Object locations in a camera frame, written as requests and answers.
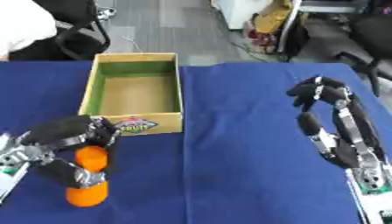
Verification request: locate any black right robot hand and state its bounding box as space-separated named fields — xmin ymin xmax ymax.
xmin=284 ymin=75 xmax=391 ymax=170

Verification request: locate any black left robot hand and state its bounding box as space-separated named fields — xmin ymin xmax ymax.
xmin=18 ymin=115 xmax=123 ymax=189

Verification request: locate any orange toy carrot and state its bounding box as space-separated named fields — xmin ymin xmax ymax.
xmin=64 ymin=144 xmax=110 ymax=208

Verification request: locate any tan cardboard box green inside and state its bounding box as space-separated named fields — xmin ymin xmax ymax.
xmin=76 ymin=52 xmax=186 ymax=137

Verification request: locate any black office chair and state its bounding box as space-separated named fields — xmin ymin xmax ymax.
xmin=7 ymin=0 xmax=112 ymax=61

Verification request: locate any person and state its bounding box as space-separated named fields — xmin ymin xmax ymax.
xmin=0 ymin=0 xmax=60 ymax=61

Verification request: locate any yellow and red bag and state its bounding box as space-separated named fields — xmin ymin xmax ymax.
xmin=243 ymin=0 xmax=294 ymax=53

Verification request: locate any white cabinet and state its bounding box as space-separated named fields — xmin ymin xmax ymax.
xmin=209 ymin=0 xmax=281 ymax=31

